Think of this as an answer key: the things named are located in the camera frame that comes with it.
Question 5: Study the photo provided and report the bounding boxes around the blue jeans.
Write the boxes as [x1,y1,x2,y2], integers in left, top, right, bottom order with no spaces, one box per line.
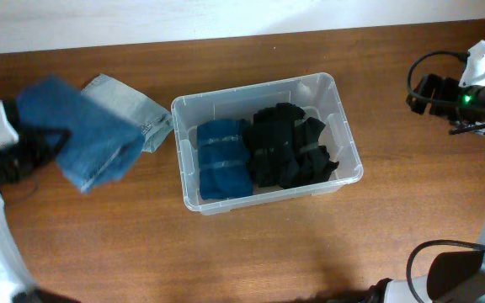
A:
[16,76,145,193]

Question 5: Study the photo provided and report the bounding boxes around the black garment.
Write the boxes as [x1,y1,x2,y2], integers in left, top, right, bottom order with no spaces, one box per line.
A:
[243,103,339,189]

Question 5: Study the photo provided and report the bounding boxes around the dark teal garment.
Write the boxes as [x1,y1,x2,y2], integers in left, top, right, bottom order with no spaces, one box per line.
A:
[197,120,253,200]

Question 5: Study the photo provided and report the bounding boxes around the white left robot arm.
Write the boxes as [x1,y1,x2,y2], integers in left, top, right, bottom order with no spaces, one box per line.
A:
[0,100,75,303]

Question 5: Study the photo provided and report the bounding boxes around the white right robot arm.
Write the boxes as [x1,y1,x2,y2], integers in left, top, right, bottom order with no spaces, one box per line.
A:
[364,40,485,302]

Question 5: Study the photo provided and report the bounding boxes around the clear plastic storage bin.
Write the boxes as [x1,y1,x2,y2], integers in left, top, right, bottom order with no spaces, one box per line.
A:
[171,72,364,215]

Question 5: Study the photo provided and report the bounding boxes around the light grey folded jeans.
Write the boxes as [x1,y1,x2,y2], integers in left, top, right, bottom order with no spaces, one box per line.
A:
[82,74,173,153]

